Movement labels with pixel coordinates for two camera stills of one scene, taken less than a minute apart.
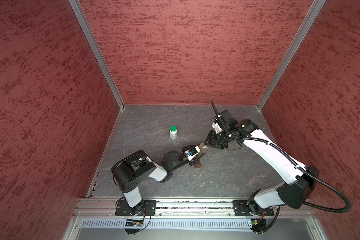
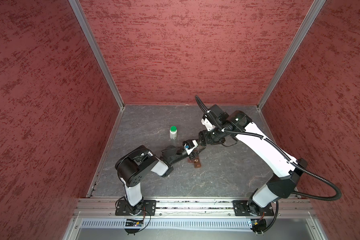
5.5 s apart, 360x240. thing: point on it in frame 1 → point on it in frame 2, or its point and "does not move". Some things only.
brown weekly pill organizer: (197, 165) does not move
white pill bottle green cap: (173, 132) does not move
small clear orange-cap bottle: (202, 147) does not move
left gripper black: (192, 162) → (192, 155)
